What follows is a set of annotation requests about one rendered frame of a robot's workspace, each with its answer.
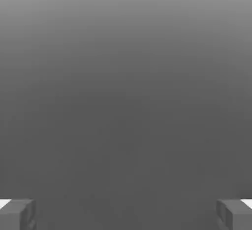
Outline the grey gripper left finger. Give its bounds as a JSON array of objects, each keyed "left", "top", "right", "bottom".
[{"left": 0, "top": 198, "right": 37, "bottom": 230}]

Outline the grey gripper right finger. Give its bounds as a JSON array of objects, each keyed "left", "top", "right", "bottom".
[{"left": 215, "top": 198, "right": 252, "bottom": 230}]

